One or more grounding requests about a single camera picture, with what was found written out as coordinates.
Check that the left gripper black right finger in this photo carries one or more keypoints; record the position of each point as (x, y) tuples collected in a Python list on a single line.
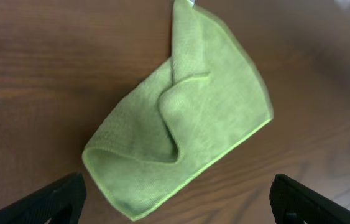
[(294, 203)]

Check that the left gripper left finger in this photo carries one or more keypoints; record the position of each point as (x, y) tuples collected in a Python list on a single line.
[(59, 202)]

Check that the green microfiber cloth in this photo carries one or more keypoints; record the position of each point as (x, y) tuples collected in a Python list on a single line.
[(201, 103)]

